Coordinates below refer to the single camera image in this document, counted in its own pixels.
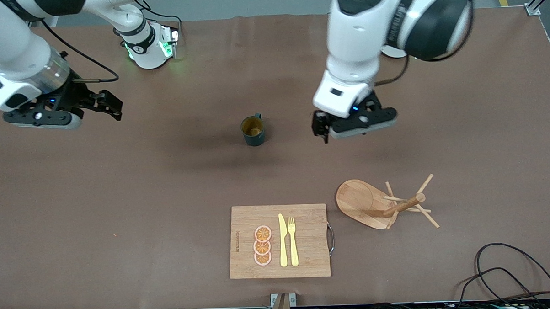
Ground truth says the metal table edge bracket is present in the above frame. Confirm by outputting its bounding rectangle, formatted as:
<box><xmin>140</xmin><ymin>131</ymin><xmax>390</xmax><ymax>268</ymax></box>
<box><xmin>267</xmin><ymin>293</ymin><xmax>297</xmax><ymax>309</ymax></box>

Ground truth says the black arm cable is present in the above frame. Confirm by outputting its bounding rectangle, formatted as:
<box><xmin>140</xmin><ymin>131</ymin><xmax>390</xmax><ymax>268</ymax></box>
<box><xmin>41</xmin><ymin>17</ymin><xmax>120</xmax><ymax>85</ymax></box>
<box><xmin>374</xmin><ymin>54</ymin><xmax>411</xmax><ymax>87</ymax></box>

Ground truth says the black right base cable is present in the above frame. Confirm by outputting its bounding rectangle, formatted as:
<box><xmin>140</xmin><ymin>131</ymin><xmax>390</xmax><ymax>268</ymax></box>
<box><xmin>130</xmin><ymin>0</ymin><xmax>183</xmax><ymax>39</ymax></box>

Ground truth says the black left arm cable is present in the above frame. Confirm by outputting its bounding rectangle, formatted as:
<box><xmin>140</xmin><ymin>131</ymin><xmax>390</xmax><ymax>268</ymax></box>
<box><xmin>374</xmin><ymin>54</ymin><xmax>411</xmax><ymax>87</ymax></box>

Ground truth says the yellow plastic fork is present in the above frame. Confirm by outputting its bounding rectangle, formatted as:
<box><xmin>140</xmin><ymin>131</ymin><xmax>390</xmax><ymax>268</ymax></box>
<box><xmin>287</xmin><ymin>216</ymin><xmax>300</xmax><ymax>267</ymax></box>

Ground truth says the wooden mug tree stand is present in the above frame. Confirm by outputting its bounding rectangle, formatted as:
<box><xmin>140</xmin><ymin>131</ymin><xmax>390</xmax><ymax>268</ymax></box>
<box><xmin>334</xmin><ymin>173</ymin><xmax>441</xmax><ymax>233</ymax></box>

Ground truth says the dark green cup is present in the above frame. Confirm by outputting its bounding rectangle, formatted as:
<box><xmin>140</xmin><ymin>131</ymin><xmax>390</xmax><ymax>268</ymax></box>
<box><xmin>240</xmin><ymin>112</ymin><xmax>266</xmax><ymax>148</ymax></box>

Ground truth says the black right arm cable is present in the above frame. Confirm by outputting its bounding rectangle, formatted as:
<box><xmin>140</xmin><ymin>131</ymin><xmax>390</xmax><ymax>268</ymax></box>
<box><xmin>41</xmin><ymin>17</ymin><xmax>120</xmax><ymax>85</ymax></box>

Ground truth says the large looped black cable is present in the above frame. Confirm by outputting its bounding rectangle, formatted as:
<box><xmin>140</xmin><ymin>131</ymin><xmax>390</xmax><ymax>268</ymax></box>
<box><xmin>474</xmin><ymin>241</ymin><xmax>550</xmax><ymax>304</ymax></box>

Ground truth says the small looped black cable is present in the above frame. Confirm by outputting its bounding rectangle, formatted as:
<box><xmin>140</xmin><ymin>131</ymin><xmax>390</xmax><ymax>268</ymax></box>
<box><xmin>453</xmin><ymin>266</ymin><xmax>537</xmax><ymax>309</ymax></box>

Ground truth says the yellow plastic knife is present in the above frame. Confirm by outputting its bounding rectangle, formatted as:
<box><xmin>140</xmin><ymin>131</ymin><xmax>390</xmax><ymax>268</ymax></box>
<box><xmin>278</xmin><ymin>213</ymin><xmax>289</xmax><ymax>268</ymax></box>

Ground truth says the orange slice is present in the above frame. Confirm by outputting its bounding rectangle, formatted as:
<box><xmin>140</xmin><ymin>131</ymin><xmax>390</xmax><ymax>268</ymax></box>
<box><xmin>254</xmin><ymin>224</ymin><xmax>273</xmax><ymax>243</ymax></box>

